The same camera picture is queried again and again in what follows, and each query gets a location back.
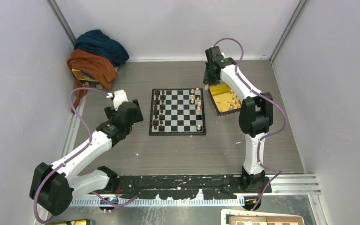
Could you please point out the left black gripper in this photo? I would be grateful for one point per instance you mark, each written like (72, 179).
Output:
(111, 112)

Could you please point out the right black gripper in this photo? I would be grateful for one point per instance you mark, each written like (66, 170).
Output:
(206, 80)

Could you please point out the gold tin box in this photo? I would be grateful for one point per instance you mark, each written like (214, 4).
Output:
(224, 100)

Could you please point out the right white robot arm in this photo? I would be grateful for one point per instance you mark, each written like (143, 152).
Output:
(256, 113)

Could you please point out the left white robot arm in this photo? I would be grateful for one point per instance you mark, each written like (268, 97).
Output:
(54, 186)

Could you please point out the dark wooden chess pieces row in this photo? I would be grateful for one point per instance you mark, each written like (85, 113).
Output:
(159, 98)

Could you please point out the wooden board corner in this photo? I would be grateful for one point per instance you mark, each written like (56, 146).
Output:
(239, 217)

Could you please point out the yellow patterned box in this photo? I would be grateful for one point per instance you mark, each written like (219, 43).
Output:
(87, 80)

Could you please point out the orange cloth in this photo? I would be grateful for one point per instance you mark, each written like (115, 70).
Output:
(98, 67)

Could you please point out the black and white chessboard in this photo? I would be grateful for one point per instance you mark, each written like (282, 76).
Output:
(181, 117)

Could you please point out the dark blue cloth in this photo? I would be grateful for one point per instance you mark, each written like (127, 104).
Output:
(98, 43)

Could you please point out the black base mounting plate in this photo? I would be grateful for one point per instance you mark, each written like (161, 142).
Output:
(179, 187)

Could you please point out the gold tin lid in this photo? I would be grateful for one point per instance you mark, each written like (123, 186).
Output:
(72, 222)

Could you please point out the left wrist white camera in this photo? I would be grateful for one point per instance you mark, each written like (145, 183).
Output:
(119, 97)

